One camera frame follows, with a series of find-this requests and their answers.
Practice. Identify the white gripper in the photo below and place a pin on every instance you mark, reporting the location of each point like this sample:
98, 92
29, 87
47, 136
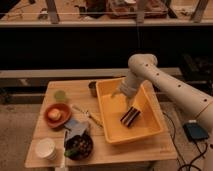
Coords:
129, 87

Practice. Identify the striped brown eraser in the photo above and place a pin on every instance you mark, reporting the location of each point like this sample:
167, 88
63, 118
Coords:
128, 118

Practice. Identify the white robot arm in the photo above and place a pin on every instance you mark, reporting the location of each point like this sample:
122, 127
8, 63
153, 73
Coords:
191, 100

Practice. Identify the dark metal cup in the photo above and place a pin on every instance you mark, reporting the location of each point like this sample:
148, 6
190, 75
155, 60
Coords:
92, 88

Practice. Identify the yellow plastic bin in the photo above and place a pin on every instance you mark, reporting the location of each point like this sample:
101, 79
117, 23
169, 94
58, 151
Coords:
145, 125

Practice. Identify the blue cloth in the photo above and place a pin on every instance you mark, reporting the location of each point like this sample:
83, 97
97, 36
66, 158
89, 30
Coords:
76, 128

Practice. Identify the orange bowl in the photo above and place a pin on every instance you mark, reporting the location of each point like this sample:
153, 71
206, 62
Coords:
65, 111

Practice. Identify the green round lid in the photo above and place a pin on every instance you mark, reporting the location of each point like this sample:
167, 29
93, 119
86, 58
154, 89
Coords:
60, 96

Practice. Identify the black box device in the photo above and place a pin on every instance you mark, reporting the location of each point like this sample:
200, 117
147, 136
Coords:
195, 132

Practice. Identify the yellow round food item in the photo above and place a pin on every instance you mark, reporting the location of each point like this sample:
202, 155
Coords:
54, 114

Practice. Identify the dark bowl with contents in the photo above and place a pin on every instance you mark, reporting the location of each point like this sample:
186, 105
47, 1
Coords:
79, 147

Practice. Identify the white utensil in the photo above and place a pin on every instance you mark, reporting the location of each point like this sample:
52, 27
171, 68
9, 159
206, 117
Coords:
62, 166

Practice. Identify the white stacked cups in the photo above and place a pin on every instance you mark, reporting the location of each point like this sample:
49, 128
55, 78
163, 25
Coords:
46, 149

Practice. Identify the yellow handled utensil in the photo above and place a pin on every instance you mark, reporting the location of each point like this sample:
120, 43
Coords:
93, 117

